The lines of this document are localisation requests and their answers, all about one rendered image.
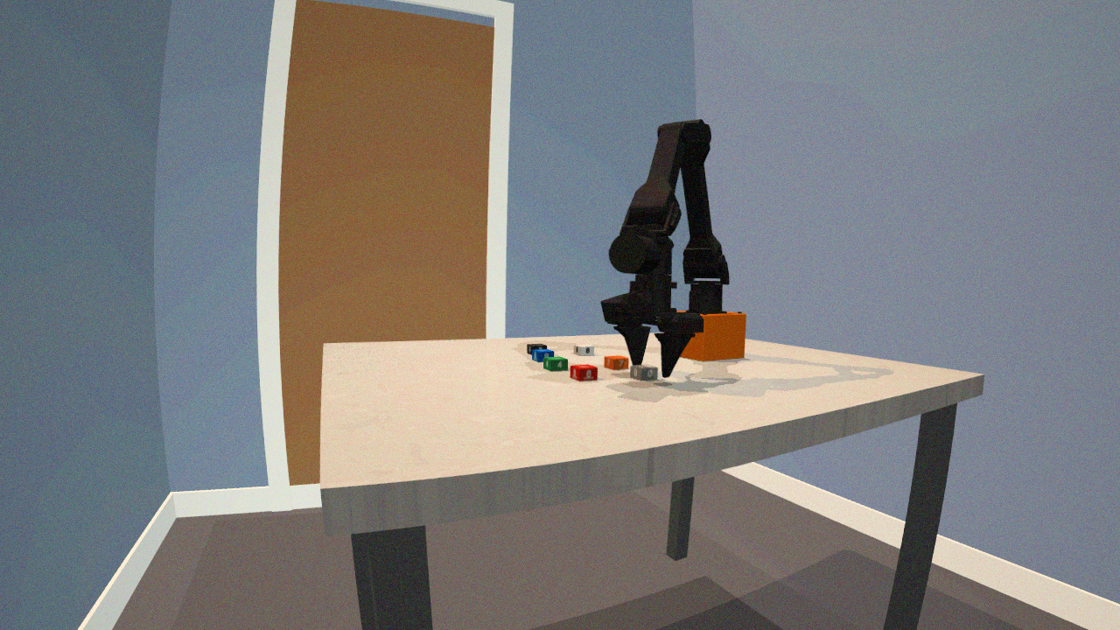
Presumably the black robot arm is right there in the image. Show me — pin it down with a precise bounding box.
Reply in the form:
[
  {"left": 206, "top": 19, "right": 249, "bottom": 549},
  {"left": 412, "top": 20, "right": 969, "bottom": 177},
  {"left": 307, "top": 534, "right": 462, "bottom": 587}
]
[{"left": 601, "top": 119, "right": 729, "bottom": 324}]

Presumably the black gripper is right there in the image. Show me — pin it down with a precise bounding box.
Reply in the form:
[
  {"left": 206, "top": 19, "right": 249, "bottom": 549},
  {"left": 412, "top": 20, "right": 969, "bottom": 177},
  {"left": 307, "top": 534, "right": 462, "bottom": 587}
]
[{"left": 607, "top": 275, "right": 704, "bottom": 378}]

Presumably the red digit block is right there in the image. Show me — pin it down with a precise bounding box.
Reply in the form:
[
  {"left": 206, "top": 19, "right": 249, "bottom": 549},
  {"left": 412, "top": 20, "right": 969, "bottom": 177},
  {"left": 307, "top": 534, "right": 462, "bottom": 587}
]
[{"left": 570, "top": 365, "right": 598, "bottom": 382}]

